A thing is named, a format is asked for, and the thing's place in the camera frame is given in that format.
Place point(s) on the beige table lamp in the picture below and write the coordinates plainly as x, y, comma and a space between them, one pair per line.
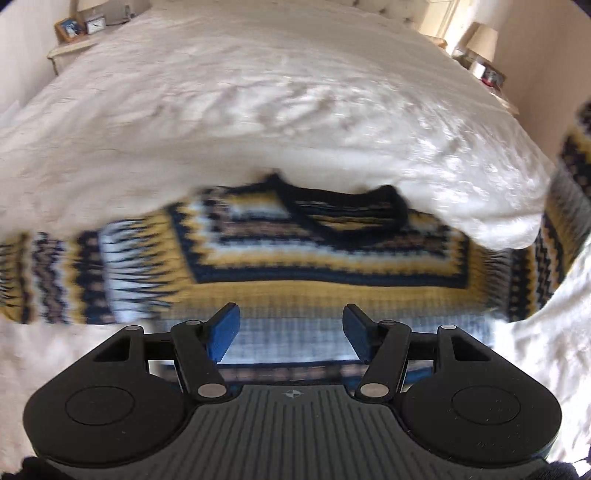
482, 43
83, 6

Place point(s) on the left cream nightstand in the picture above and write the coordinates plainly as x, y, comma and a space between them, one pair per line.
64, 54

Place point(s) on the red item on nightstand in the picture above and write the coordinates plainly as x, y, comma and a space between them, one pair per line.
493, 78

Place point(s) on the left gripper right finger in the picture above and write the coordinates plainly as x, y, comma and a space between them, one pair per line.
383, 346

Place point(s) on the small white alarm clock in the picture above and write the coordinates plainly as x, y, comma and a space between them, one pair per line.
95, 24

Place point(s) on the right cream nightstand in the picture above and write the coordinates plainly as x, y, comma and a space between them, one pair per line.
477, 69

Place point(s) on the right beige table lamp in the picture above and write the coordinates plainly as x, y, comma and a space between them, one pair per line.
482, 43

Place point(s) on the cream nightstand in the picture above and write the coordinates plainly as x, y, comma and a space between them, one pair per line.
64, 54
477, 69

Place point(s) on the cream tufted headboard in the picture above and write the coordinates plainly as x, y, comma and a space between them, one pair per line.
408, 12

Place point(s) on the wooden photo frame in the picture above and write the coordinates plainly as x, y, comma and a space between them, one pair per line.
69, 30

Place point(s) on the left beige table lamp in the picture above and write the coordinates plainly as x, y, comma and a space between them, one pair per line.
83, 6

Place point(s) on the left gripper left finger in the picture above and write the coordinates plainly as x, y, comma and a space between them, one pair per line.
199, 346

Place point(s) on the white embroidered bedspread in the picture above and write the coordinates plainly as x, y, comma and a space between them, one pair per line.
199, 94

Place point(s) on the navy yellow patterned knit sweater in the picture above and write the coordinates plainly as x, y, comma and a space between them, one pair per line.
280, 251

